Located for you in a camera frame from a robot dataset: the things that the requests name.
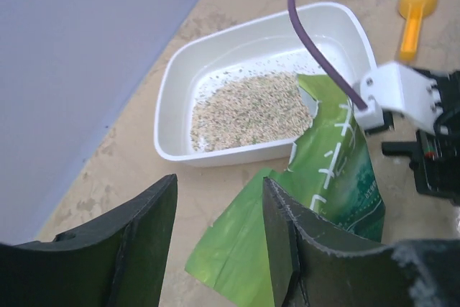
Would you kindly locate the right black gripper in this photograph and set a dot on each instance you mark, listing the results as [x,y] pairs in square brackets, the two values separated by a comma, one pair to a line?
[436,164]

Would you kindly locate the cat litter pile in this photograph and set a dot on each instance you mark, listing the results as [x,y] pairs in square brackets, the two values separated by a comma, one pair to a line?
[249,111]

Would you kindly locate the black bag clip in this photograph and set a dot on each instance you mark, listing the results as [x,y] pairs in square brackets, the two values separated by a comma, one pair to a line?
[399,149]

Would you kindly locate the green litter bag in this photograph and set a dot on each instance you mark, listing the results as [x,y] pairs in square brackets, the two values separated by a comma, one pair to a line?
[329,171]

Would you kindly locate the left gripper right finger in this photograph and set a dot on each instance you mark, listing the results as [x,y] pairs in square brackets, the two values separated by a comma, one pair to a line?
[315,263]

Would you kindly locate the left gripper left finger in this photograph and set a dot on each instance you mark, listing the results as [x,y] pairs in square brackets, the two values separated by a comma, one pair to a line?
[116,259]

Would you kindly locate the white litter box tray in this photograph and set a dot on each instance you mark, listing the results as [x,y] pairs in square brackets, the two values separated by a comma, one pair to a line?
[262,46]

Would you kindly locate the yellow plastic scoop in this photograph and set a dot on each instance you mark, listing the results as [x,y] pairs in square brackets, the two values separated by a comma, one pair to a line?
[413,11]

